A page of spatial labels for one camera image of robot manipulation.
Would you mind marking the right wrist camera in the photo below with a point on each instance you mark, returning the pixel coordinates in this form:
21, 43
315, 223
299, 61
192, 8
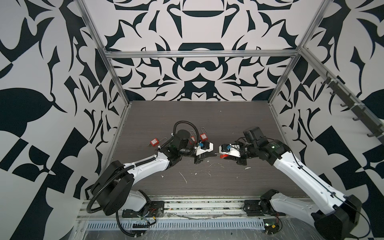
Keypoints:
230, 150

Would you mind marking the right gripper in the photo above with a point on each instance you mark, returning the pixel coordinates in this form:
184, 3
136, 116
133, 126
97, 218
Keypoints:
238, 159

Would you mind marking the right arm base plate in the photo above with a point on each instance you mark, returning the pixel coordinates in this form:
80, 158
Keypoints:
257, 208

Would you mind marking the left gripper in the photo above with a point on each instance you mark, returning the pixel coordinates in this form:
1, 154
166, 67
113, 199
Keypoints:
199, 158

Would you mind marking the black hook rail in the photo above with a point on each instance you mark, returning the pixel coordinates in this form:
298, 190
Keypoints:
350, 102

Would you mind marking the aluminium frame crossbar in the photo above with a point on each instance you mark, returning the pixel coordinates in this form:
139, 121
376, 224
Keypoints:
201, 54

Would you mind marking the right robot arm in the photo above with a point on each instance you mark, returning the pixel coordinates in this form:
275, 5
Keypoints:
333, 214

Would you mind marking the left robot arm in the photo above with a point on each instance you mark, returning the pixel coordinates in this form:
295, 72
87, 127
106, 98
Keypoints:
113, 189

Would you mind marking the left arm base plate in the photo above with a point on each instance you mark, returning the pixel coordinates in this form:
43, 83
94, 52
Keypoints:
153, 209

